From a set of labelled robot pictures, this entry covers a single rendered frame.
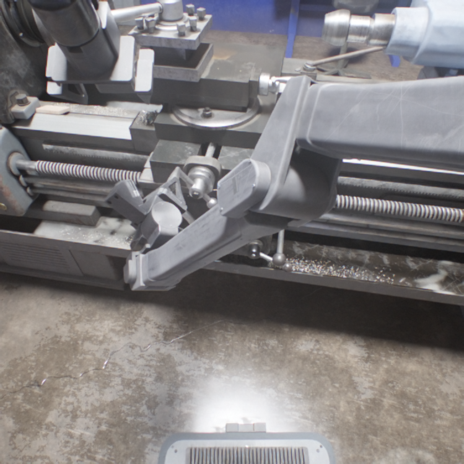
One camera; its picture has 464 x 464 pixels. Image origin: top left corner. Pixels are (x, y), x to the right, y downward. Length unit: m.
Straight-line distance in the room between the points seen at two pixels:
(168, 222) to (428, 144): 0.46
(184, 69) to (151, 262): 0.53
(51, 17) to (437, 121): 0.36
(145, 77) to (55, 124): 0.79
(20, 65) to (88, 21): 0.93
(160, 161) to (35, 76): 0.62
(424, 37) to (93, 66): 0.87
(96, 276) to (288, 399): 1.02
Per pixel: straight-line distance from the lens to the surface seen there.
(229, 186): 0.35
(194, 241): 0.47
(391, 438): 1.59
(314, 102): 0.32
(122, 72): 0.50
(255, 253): 1.08
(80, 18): 0.45
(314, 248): 1.37
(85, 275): 1.82
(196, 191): 0.85
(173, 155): 0.97
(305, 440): 1.23
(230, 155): 0.96
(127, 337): 1.65
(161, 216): 0.62
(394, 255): 1.45
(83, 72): 0.51
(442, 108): 0.26
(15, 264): 2.01
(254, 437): 1.22
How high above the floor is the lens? 1.45
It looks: 49 degrees down
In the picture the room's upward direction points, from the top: straight up
